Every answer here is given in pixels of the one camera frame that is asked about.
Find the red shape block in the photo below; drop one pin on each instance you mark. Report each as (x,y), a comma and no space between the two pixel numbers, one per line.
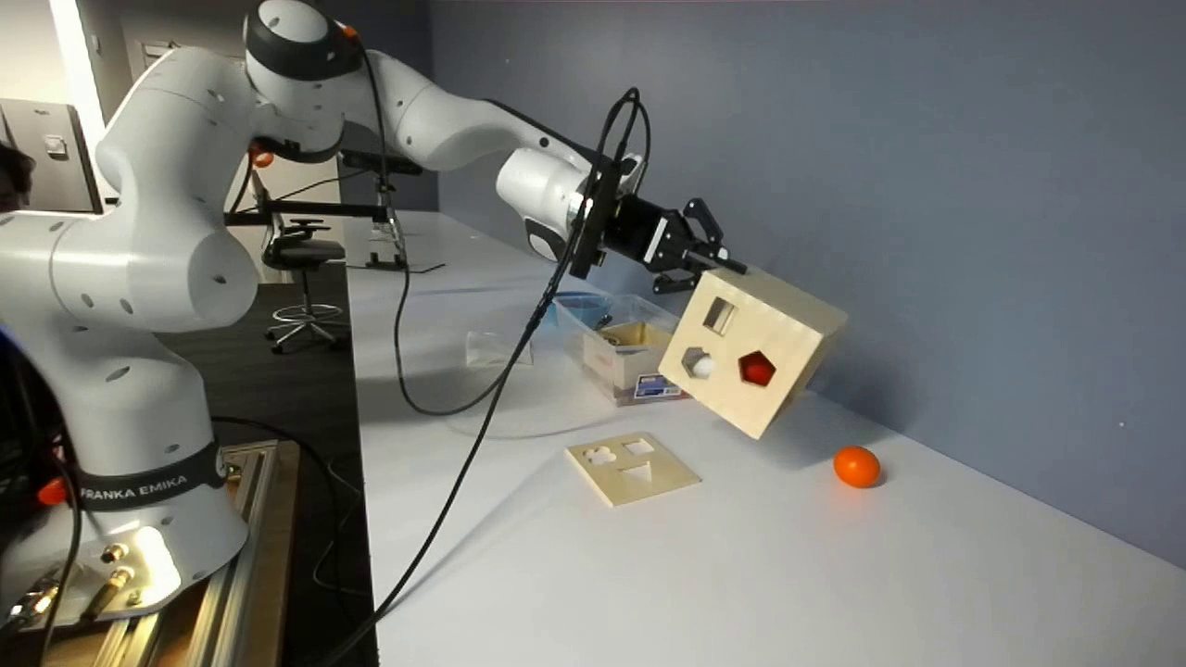
(758,367)

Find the orange ball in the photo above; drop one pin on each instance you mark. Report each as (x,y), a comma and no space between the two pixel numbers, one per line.
(857,468)

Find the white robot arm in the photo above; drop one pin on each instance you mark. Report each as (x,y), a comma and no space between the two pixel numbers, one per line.
(93,296)

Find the wooden shape sorter cube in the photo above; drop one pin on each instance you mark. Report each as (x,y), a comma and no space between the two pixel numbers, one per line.
(746,346)

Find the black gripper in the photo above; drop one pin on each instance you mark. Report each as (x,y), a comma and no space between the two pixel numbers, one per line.
(674,246)

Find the wooden shape sorter lid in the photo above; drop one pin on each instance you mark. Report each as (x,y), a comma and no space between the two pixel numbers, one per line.
(631,468)

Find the clear plastic bin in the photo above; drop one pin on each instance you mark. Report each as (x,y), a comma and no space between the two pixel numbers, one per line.
(579,307)

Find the black office chair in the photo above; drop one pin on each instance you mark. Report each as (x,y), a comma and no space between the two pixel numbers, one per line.
(299,246)

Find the robot mounting base rail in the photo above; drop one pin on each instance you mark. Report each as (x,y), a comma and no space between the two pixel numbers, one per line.
(75,596)

